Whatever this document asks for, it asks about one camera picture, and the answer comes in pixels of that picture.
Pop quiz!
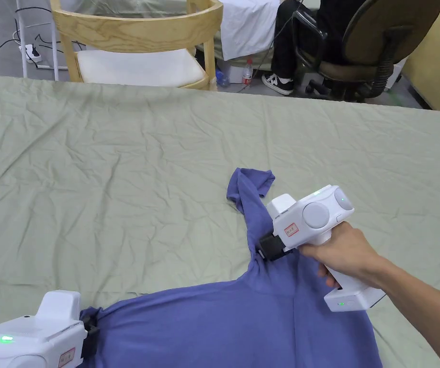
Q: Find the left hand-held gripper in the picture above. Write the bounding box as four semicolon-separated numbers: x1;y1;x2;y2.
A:
0;290;100;368

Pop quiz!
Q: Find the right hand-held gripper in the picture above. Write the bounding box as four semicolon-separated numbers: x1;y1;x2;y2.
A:
259;184;386;312

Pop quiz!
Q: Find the blue shirt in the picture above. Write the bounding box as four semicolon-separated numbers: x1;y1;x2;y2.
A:
80;167;384;368

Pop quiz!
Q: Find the person's right forearm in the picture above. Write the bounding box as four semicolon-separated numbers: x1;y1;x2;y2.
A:
362;256;440;368

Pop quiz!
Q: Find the person's right hand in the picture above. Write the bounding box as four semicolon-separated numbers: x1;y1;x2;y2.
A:
298;221;384;289

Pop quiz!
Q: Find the plastic bottle with red label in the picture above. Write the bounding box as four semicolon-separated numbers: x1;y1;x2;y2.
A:
241;58;254;87

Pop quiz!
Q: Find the black office chair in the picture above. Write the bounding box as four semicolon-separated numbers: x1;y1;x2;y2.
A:
291;0;440;103

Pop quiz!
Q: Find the bed with pale green sheet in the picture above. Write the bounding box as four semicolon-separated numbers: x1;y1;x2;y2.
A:
0;72;440;368

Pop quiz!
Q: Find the wooden chair with white seat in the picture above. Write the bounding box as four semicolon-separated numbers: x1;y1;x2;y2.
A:
49;0;224;91

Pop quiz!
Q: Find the white power strip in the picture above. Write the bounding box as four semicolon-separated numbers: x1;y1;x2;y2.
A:
20;44;43;63

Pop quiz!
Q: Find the white metal stand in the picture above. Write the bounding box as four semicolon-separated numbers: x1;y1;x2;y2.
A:
15;0;69;82

